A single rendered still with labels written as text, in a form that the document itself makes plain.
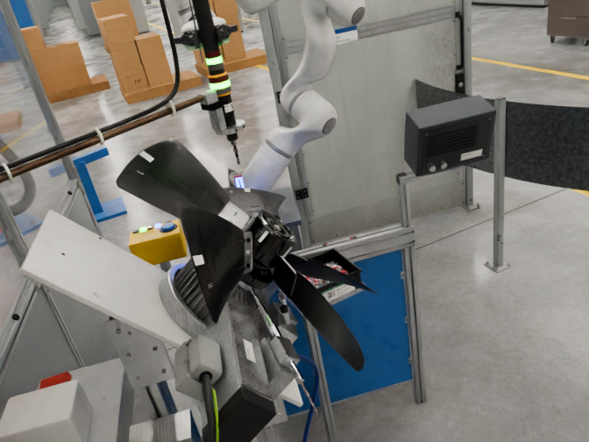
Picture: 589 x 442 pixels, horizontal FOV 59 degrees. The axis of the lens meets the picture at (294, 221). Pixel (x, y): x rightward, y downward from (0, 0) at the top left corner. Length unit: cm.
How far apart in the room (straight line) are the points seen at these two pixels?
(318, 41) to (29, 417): 127
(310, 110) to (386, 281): 68
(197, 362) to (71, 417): 42
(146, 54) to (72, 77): 209
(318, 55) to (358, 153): 166
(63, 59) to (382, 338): 894
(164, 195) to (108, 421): 57
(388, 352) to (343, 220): 146
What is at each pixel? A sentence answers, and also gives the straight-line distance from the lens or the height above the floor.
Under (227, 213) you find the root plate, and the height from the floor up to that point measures 127.
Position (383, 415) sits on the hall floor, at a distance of 238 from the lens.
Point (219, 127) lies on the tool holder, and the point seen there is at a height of 147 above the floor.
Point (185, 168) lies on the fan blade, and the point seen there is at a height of 137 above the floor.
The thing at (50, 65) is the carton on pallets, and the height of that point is 60.
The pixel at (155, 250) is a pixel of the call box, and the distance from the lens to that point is 168.
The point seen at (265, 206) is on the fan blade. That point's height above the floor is 118.
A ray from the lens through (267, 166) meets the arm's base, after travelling 186.
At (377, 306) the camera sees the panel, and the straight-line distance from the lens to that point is 202.
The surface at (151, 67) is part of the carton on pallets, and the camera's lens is 875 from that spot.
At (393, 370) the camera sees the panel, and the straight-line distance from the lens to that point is 225.
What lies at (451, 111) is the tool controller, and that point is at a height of 124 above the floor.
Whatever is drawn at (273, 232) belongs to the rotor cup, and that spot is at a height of 124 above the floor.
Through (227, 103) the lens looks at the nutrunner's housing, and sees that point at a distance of 119.
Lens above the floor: 180
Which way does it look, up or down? 28 degrees down
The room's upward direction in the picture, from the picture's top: 11 degrees counter-clockwise
